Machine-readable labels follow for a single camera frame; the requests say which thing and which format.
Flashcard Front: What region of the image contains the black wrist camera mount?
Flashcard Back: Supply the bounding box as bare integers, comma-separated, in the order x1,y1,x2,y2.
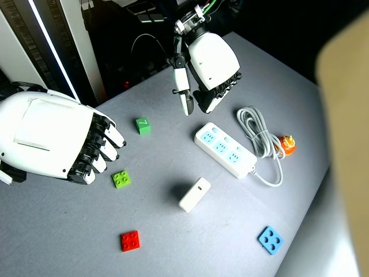
0,161,27,186

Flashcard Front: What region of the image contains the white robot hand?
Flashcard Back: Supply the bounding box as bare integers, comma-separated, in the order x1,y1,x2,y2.
167,31,243,117
0,82,128,186

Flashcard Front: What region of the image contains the white light strip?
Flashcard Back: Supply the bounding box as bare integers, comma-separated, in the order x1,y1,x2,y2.
27,0,82,104

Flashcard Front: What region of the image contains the white power adapter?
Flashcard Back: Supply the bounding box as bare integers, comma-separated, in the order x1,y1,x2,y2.
178,177,212,214

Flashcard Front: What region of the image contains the orange toy with yellow top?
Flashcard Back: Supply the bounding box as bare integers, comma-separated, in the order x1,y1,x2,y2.
278,134,297,156

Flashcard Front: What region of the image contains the white upright post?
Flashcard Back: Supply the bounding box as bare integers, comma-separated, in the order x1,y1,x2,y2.
59,0,109,105

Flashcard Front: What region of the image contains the green number cube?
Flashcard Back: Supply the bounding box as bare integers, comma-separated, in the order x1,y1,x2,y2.
134,117,152,136

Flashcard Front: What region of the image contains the blue four-hole block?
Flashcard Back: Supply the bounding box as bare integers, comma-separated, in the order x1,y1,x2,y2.
257,226,285,256

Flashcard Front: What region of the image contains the red stud brick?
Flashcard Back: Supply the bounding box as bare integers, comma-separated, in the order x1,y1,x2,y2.
120,230,142,253

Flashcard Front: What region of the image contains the beige blurred panel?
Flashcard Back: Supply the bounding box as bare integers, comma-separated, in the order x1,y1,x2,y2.
315,8,369,277

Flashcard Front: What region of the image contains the green cable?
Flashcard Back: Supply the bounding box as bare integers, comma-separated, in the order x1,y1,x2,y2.
201,0,217,14

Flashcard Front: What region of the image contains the lime green stud brick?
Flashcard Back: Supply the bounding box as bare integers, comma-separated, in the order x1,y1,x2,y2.
111,170,132,190

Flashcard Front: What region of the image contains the grey table cloth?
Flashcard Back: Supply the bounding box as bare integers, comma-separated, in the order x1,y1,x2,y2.
0,31,361,277

